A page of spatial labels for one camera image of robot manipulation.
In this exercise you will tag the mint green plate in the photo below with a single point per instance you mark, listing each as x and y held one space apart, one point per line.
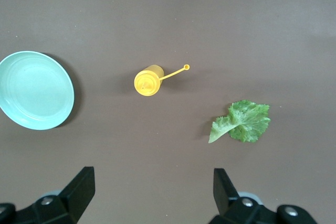
34 90

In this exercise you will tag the yellow squeeze bottle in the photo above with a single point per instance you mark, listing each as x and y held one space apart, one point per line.
147 83

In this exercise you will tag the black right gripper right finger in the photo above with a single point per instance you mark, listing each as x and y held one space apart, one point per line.
223 192

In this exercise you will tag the green lettuce leaf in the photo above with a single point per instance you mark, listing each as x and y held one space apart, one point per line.
246 121

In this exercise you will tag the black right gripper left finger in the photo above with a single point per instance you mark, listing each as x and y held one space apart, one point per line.
77 195

